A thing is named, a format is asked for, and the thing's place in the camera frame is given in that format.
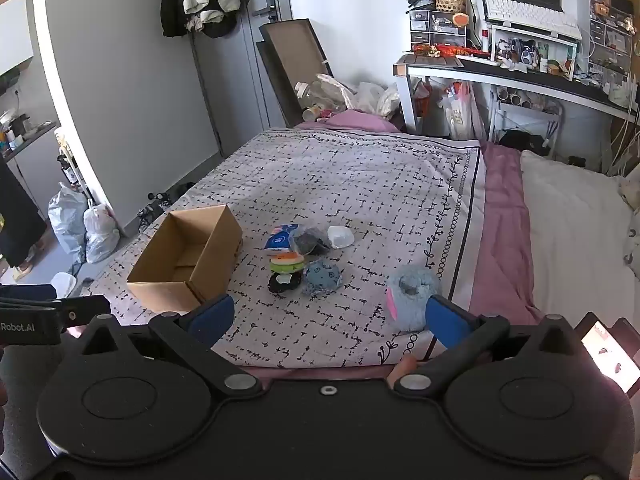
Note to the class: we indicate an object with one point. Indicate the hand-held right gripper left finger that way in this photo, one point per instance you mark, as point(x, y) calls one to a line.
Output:
point(212, 316)

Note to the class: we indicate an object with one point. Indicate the wicker basket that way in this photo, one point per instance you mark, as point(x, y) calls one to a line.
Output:
point(450, 3)

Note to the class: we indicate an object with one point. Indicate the black item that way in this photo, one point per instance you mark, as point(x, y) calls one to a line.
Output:
point(310, 241)

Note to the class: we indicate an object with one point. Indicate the white black-patterned blanket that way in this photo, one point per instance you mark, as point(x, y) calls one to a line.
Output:
point(325, 180)

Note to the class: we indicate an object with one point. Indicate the white crumpled plastic bags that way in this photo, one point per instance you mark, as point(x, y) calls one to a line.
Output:
point(365, 95)

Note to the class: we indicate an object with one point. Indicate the yellow paper cup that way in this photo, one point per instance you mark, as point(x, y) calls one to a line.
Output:
point(312, 112)

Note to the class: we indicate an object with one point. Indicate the black shoes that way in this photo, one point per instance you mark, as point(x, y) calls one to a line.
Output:
point(160, 202)

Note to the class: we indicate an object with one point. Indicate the flat cardboard sheet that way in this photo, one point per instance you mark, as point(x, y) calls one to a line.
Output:
point(292, 60)

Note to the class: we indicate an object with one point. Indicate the printed shopping bag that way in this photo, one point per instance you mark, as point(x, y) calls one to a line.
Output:
point(462, 112)

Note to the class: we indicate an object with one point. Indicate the tall clear drawer organizer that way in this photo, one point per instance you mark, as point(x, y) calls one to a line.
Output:
point(612, 40)

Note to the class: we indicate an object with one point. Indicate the brown cardboard box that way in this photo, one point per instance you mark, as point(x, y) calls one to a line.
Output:
point(220, 246)

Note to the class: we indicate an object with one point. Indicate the clear plastic bottle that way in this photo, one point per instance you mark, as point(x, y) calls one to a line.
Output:
point(312, 94)

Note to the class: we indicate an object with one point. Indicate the smartphone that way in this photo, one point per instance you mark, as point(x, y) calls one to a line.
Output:
point(607, 355)

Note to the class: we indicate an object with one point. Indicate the black round plush toy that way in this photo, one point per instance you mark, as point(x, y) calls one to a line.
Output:
point(284, 283)

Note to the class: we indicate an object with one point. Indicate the black door lock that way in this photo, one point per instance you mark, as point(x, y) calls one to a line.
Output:
point(263, 6)

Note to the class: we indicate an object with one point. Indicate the white keyboard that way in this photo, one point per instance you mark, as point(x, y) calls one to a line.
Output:
point(530, 14)

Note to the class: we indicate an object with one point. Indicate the white plastic bag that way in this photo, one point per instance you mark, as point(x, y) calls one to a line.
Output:
point(101, 235)

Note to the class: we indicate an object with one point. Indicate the grey plastic bag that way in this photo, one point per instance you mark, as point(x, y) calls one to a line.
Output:
point(67, 220)

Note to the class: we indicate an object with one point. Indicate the light blue furry plush toy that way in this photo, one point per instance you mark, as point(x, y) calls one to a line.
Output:
point(412, 296)

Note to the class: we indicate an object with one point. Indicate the white monitor riser shelf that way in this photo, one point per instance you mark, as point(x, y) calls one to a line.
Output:
point(532, 35)

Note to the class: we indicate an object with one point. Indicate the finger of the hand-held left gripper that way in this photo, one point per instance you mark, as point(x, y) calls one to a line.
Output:
point(85, 307)

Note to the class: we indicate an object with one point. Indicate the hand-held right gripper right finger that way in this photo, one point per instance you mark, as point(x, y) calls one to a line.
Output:
point(447, 324)

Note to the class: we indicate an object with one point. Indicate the white duvet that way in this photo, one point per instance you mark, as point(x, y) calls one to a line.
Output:
point(570, 230)

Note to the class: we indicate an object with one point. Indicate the black desk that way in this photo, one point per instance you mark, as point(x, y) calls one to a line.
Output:
point(500, 71)

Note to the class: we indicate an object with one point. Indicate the burger plush toy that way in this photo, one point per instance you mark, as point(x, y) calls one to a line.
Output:
point(286, 261)

